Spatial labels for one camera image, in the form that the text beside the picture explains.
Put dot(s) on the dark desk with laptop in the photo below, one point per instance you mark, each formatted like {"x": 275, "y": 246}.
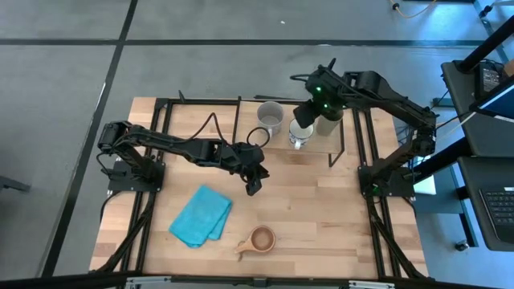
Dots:
{"x": 482, "y": 136}

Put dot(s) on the short black pole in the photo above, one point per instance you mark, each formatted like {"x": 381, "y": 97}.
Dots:
{"x": 445, "y": 156}

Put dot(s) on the grey ceramic mug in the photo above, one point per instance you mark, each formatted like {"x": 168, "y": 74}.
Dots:
{"x": 270, "y": 114}

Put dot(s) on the white box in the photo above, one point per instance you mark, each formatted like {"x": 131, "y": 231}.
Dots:
{"x": 426, "y": 186}

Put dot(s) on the turquoise blue cloth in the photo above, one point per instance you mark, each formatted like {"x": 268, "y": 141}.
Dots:
{"x": 201, "y": 216}

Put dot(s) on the grey metal foot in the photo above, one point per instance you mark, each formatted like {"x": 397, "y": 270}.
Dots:
{"x": 12, "y": 184}

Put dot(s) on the black caster wheel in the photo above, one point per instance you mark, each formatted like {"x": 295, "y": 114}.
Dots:
{"x": 462, "y": 245}

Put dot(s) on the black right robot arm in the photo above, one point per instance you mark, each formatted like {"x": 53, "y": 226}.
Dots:
{"x": 401, "y": 106}

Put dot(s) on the black power adapter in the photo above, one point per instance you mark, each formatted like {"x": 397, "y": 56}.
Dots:
{"x": 490, "y": 78}

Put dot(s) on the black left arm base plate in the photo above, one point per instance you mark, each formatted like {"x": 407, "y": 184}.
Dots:
{"x": 120, "y": 185}

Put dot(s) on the black keyboard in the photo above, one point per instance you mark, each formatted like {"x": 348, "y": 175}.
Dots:
{"x": 502, "y": 212}

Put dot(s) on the brown cardboard box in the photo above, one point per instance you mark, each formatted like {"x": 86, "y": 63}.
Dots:
{"x": 510, "y": 68}

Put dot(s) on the black crossbar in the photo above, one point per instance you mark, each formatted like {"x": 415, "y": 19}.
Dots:
{"x": 40, "y": 283}

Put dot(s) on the dark desk with keyboard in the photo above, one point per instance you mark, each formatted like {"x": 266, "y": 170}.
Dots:
{"x": 474, "y": 176}

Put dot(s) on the long black pole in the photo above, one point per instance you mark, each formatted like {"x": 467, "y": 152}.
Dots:
{"x": 488, "y": 46}

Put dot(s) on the laptop with blue screen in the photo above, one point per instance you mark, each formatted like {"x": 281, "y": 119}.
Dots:
{"x": 502, "y": 102}

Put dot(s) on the tall olive green cup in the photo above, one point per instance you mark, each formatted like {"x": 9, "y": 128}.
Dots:
{"x": 327, "y": 126}

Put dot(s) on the white mug with blue print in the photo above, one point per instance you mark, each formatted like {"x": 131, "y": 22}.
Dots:
{"x": 299, "y": 137}

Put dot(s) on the black aluminium table frame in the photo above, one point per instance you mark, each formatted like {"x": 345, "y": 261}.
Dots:
{"x": 161, "y": 102}

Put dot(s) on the grey metal stand leg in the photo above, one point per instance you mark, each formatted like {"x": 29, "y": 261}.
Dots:
{"x": 493, "y": 36}

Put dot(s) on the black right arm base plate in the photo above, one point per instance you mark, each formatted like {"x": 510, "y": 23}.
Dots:
{"x": 403, "y": 192}

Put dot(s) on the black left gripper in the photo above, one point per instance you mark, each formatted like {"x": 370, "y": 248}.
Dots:
{"x": 243, "y": 160}

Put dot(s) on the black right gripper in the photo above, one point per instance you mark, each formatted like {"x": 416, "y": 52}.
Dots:
{"x": 331, "y": 94}

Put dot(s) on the wooden shelf with black legs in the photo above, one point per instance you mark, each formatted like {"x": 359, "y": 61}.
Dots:
{"x": 244, "y": 116}

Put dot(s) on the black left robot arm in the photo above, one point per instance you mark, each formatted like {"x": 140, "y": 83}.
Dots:
{"x": 168, "y": 140}

